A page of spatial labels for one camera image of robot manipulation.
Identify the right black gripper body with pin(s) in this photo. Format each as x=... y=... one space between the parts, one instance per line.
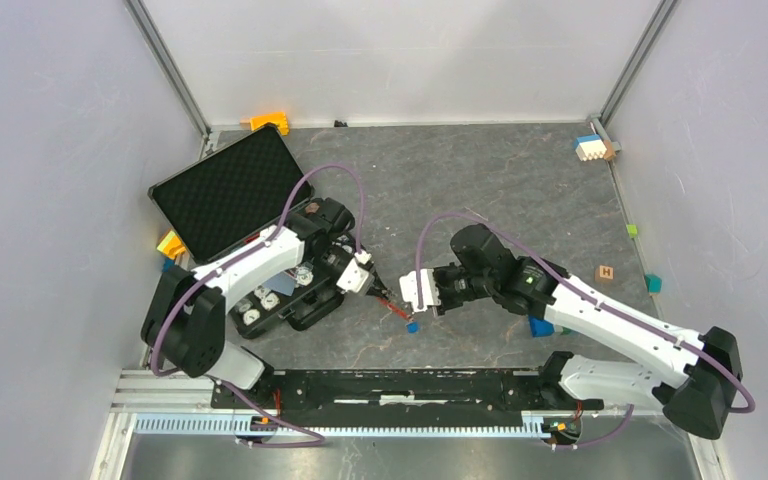
x=455 y=286

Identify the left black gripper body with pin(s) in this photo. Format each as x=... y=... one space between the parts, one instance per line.
x=337 y=255

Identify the keyring with blue red tags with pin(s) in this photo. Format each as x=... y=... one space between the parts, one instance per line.
x=411 y=324

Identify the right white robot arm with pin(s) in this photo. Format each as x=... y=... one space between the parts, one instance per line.
x=693 y=377

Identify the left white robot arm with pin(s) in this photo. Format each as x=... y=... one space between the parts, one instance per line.
x=187 y=318

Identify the blue green white brick stack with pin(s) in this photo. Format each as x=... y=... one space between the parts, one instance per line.
x=540 y=328

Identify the black poker chip case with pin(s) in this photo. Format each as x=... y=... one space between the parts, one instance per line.
x=229 y=199

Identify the wooden letter H cube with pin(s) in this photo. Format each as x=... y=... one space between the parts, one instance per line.
x=604 y=274

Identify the orange toy brick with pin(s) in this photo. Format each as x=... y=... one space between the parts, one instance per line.
x=279 y=120

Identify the yellow orange brick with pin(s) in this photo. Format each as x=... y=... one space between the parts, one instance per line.
x=171 y=246

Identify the small blue block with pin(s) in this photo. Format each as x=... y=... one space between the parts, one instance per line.
x=167 y=264

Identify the blue white brown brick stack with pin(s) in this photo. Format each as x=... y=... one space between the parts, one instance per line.
x=593 y=147

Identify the teal cube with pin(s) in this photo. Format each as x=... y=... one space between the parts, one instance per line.
x=653 y=283

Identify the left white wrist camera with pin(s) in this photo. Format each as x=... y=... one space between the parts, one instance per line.
x=357 y=276

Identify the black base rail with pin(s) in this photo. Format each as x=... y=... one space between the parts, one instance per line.
x=423 y=397

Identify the white slotted cable duct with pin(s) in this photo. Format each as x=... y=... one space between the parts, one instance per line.
x=247 y=425

